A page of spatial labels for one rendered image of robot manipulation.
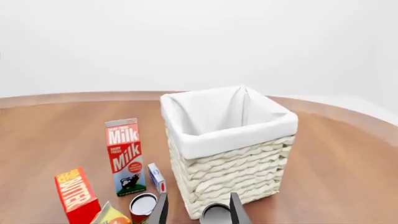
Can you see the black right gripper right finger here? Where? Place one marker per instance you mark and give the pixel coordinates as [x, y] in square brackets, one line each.
[237, 212]

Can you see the red and yellow butter box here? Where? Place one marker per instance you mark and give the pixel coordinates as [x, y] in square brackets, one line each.
[76, 196]

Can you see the red and white milk carton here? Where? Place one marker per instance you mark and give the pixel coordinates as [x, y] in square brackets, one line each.
[127, 158]

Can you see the white woven basket with liner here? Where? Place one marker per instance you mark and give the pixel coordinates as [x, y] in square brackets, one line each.
[230, 149]

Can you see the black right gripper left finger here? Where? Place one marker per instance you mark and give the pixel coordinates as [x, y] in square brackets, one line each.
[161, 212]

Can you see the yellow and orange food packet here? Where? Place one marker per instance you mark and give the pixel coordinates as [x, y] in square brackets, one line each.
[109, 215]

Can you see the small white and blue box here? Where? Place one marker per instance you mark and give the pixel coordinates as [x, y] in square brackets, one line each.
[157, 177]

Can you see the red tin with silver lid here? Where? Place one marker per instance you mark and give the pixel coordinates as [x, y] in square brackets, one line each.
[142, 206]

